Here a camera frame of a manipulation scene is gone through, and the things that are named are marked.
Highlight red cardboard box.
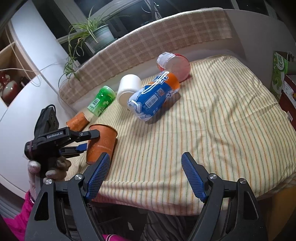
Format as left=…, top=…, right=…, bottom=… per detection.
left=278, top=74, right=296, bottom=131

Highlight person's left hand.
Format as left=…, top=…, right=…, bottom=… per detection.
left=27, top=156, right=72, bottom=200

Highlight red ceramic vase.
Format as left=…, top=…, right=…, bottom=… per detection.
left=0, top=71, right=25, bottom=104

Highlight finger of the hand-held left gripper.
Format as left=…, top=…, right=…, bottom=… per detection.
left=69, top=129, right=101, bottom=143
left=59, top=144, right=88, bottom=157

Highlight orange paper cup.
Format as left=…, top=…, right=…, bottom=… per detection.
left=85, top=123, right=118, bottom=165
left=66, top=112, right=90, bottom=131

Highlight person's dark striped trousers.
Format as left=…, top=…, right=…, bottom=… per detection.
left=91, top=204, right=204, bottom=241

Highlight green cardboard box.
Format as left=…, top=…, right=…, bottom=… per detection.
left=270, top=50, right=290, bottom=100

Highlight white cup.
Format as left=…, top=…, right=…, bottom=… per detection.
left=117, top=74, right=142, bottom=107

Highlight green plastic cup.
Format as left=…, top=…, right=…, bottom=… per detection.
left=87, top=85, right=116, bottom=117

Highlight blue and orange cup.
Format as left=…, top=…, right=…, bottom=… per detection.
left=127, top=71, right=180, bottom=123

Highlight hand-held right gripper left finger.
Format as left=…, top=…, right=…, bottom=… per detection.
left=24, top=152, right=111, bottom=241

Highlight person's left forearm pink sleeve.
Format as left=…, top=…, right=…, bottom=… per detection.
left=0, top=189, right=37, bottom=241

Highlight white cord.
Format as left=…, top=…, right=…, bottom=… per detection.
left=0, top=28, right=60, bottom=95

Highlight beige plaid cloth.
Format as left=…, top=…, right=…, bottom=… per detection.
left=59, top=7, right=234, bottom=106

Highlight potted spider plant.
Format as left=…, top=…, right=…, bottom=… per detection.
left=58, top=6, right=130, bottom=89

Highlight white shelf cabinet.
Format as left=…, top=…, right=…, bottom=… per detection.
left=0, top=0, right=77, bottom=193

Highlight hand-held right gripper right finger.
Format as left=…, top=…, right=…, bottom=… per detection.
left=181, top=152, right=269, bottom=241

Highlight striped yellow cloth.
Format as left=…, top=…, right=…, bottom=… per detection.
left=59, top=55, right=296, bottom=209

